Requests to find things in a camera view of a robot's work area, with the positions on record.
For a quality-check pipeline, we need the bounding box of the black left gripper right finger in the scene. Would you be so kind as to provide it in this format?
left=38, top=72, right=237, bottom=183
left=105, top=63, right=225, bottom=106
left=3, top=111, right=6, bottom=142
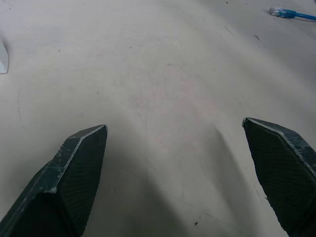
left=242, top=117, right=316, bottom=237

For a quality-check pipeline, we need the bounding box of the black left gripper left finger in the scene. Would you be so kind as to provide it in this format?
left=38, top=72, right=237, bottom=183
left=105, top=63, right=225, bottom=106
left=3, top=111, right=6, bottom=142
left=0, top=124, right=108, bottom=237

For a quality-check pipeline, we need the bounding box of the white object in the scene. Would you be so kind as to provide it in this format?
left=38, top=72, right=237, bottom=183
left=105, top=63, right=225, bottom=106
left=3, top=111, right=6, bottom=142
left=0, top=38, right=10, bottom=74

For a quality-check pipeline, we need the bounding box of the blue Ethernet cable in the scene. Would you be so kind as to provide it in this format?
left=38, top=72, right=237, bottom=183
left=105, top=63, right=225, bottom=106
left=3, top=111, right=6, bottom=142
left=268, top=6, right=316, bottom=22

